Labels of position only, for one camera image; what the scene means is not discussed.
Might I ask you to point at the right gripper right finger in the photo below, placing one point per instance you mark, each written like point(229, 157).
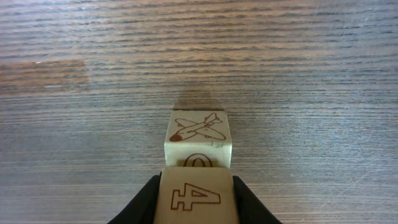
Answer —
point(250, 209)

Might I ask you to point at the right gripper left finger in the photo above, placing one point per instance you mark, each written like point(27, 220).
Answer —
point(141, 209)

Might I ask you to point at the blue L block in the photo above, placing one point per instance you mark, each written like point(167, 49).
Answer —
point(200, 195)

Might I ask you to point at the wooden block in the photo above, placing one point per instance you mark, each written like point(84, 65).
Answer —
point(198, 138)

